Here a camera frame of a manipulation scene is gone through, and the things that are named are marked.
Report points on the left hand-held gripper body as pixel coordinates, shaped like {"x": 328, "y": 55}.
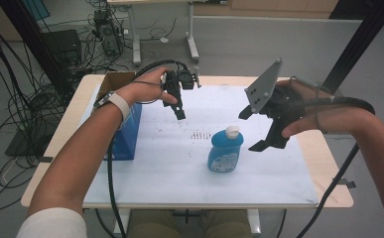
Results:
{"x": 171, "y": 82}

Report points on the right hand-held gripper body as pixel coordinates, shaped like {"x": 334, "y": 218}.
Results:
{"x": 265, "y": 86}

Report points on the blue bottle with white cap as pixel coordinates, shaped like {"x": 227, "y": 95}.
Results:
{"x": 226, "y": 152}

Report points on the person's left hand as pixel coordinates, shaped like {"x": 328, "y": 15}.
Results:
{"x": 145, "y": 89}

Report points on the person's right hand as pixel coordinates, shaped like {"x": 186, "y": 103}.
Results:
{"x": 338, "y": 120}

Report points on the wristwatch with beige band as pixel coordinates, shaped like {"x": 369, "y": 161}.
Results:
{"x": 121, "y": 104}

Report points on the blue open cardboard box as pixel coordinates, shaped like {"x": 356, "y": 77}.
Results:
{"x": 126, "y": 139}

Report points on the white table mat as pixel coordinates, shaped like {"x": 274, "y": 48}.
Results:
{"x": 173, "y": 172}

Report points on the black computer tower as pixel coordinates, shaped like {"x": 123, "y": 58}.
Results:
{"x": 108, "y": 33}

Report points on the light wooden cabinet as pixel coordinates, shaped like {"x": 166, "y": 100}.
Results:
{"x": 279, "y": 5}

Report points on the black table edge clip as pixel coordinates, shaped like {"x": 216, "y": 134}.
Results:
{"x": 346, "y": 183}
{"x": 45, "y": 159}

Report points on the white table leg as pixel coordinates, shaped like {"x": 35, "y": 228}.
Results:
{"x": 124, "y": 218}
{"x": 254, "y": 221}

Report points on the black equipment case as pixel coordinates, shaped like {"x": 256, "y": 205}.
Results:
{"x": 62, "y": 46}

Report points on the person's legs in olive trousers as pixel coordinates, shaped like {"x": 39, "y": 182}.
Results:
{"x": 153, "y": 228}

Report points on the black floor plate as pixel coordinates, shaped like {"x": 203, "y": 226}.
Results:
{"x": 24, "y": 145}

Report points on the person's white sleeve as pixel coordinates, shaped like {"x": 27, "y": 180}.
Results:
{"x": 54, "y": 224}

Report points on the white desk frame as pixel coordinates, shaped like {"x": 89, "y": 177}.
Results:
{"x": 135, "y": 33}

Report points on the thick black metal post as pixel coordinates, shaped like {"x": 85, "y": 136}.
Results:
{"x": 361, "y": 36}

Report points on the slim black metal post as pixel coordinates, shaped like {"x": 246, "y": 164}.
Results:
{"x": 30, "y": 33}

